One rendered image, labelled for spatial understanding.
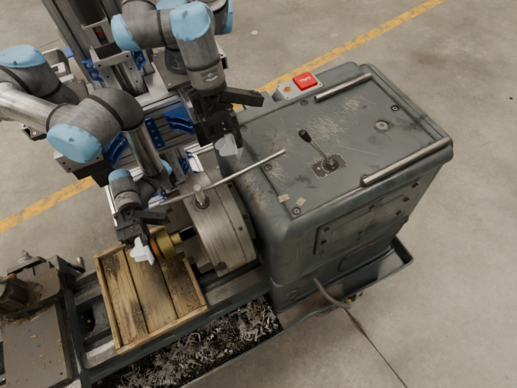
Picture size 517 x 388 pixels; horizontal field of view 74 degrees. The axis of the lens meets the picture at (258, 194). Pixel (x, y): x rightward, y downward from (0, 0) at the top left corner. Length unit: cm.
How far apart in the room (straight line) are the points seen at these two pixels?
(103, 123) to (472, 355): 202
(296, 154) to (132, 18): 51
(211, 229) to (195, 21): 49
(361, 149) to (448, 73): 245
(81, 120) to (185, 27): 38
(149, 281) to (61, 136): 57
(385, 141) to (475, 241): 155
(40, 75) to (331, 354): 179
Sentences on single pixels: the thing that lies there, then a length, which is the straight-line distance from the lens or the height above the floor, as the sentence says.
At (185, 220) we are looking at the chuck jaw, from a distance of 104.
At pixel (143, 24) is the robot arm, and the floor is 160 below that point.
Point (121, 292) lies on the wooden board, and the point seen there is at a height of 89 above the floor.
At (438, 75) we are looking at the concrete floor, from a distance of 336.
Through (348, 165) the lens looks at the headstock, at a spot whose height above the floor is 125.
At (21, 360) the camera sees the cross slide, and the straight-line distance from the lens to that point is 130.
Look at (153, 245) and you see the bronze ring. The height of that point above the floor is 112.
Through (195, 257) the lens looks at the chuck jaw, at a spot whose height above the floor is 111.
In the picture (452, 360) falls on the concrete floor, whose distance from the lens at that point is 221.
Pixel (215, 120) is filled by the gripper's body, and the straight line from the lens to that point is 79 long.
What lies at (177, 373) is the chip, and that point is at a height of 57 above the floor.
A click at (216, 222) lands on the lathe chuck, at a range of 92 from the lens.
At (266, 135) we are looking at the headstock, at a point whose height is 125.
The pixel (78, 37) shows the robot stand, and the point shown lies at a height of 130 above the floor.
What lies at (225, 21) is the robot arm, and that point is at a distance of 131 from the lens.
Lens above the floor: 202
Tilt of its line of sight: 59 degrees down
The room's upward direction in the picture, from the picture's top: 7 degrees counter-clockwise
